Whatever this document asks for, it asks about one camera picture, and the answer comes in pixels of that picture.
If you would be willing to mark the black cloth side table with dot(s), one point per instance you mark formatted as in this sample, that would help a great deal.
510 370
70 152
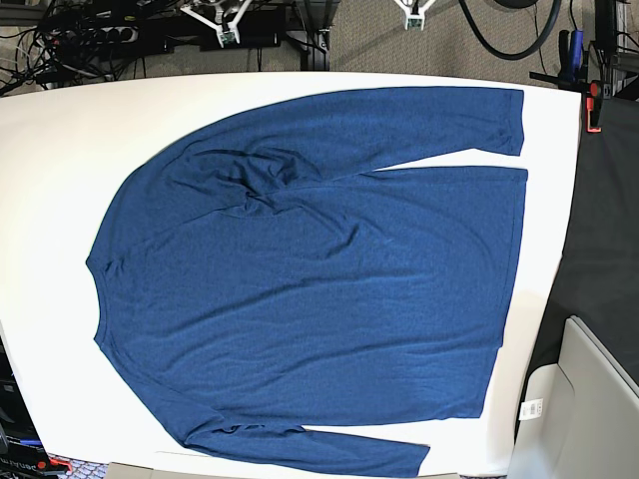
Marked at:
597 279

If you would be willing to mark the black power strip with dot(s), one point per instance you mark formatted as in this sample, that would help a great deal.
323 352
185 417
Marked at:
102 35

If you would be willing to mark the red and black clamp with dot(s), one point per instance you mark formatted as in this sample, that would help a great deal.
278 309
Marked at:
593 107

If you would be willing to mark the blue handled tool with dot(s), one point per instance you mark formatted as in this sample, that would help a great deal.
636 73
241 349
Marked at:
576 52

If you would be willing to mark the blue long-sleeve T-shirt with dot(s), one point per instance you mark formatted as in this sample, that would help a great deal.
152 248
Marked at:
291 270

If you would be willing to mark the grey tray at table edge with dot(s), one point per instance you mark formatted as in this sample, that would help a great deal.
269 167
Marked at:
126 471

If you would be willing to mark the grey plastic bin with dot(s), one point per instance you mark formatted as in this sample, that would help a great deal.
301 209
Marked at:
580 415

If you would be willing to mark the black box with red label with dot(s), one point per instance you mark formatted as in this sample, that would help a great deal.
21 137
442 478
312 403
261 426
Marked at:
21 452

